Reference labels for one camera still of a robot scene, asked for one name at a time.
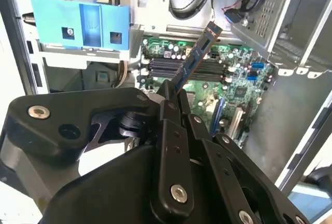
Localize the RAM stick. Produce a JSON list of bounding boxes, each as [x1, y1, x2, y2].
[[175, 21, 224, 93]]

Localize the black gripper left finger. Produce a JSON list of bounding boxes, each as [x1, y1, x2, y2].
[[4, 79, 196, 219]]

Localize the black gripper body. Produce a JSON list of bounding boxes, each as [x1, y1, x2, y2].
[[43, 143, 234, 224]]

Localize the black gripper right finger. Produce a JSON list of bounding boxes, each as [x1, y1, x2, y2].
[[178, 89, 312, 224]]

